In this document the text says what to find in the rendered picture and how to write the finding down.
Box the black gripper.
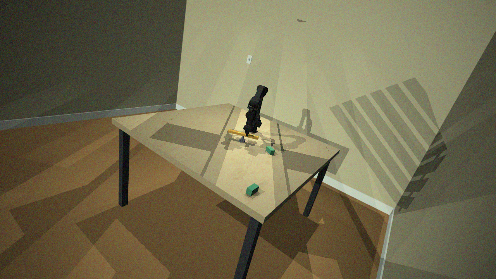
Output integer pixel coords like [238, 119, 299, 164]
[243, 117, 256, 136]

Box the green block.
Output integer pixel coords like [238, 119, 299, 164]
[246, 183, 259, 196]
[266, 146, 275, 155]

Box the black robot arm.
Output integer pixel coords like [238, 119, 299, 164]
[246, 85, 268, 133]

